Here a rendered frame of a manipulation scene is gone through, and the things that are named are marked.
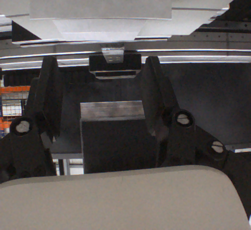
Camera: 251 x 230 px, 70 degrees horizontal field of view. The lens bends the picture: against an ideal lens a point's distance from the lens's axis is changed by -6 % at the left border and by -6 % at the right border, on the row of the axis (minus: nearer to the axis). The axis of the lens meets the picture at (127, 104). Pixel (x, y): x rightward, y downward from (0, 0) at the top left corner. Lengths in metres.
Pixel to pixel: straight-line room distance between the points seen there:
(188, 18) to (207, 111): 0.67
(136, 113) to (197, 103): 0.59
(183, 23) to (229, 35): 0.38
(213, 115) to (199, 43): 0.40
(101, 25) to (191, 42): 0.36
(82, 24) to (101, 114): 0.12
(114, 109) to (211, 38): 0.38
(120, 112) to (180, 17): 0.13
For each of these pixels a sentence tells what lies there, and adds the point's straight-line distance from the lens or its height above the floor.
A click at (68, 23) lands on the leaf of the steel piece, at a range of 0.19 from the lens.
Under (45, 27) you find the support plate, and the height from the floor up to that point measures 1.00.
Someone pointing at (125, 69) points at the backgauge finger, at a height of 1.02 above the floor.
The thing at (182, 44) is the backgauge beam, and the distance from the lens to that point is 0.52.
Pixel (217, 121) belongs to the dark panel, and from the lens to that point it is 0.87.
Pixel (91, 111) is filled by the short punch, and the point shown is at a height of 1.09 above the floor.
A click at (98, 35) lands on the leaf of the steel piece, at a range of 0.23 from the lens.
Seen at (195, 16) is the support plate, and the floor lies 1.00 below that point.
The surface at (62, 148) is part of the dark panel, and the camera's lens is 0.83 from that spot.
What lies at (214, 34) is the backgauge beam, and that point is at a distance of 0.56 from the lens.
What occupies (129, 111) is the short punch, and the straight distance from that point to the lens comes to 0.25.
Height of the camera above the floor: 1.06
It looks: 5 degrees up
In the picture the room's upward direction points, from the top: 178 degrees clockwise
